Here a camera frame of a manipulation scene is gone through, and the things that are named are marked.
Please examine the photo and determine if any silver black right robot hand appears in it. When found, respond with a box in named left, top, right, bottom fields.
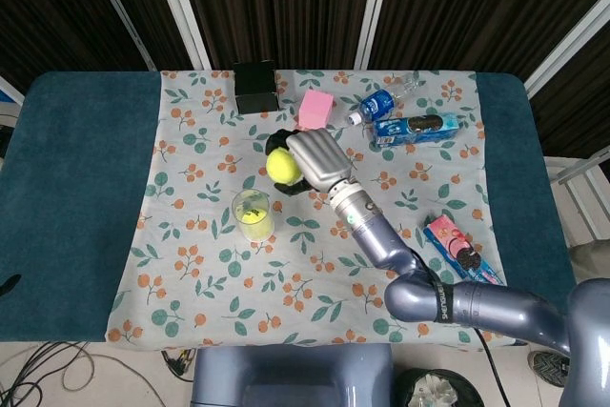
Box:
left=265, top=128, right=355, bottom=197

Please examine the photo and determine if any yellow tennis ball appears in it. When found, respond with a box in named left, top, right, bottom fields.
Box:
left=236, top=204, right=268, bottom=227
left=265, top=148, right=301, bottom=185

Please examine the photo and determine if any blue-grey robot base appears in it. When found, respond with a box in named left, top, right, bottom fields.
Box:
left=190, top=343, right=396, bottom=407

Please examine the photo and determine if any pink foam cube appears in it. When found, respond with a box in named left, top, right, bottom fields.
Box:
left=297, top=88, right=335, bottom=132

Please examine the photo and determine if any blue label water bottle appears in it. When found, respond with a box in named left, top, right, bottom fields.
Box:
left=346, top=71, right=425, bottom=126

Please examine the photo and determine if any black box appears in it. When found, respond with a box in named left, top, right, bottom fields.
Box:
left=232, top=59, right=281, bottom=115

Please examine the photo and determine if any clear plastic cup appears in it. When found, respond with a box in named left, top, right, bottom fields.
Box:
left=231, top=189, right=276, bottom=243

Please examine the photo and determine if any blue cookie box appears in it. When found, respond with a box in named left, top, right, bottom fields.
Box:
left=370, top=111, right=461, bottom=149

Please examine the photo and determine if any floral tablecloth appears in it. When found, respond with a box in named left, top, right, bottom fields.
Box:
left=104, top=68, right=519, bottom=349

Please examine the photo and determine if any pink cookie pack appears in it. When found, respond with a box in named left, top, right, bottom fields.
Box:
left=422, top=214, right=505, bottom=287

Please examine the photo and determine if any teal table cover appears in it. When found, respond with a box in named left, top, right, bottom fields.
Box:
left=0, top=71, right=586, bottom=344

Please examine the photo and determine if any power plugs cluster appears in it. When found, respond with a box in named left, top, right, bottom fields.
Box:
left=160, top=348, right=197, bottom=382

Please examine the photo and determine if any white metal rack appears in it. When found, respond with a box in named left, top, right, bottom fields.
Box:
left=545, top=147, right=610, bottom=241

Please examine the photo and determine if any black trash bin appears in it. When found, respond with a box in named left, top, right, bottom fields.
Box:
left=395, top=367, right=485, bottom=407

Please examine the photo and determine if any grey sneaker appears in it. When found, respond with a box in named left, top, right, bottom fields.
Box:
left=527, top=350, right=571, bottom=388

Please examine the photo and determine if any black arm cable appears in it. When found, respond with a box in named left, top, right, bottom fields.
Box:
left=475, top=328, right=507, bottom=407

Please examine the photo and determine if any thin grey floor cable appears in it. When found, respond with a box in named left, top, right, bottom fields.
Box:
left=61, top=352, right=168, bottom=407

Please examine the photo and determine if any black floor cable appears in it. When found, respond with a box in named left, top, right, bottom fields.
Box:
left=0, top=339, right=92, bottom=407

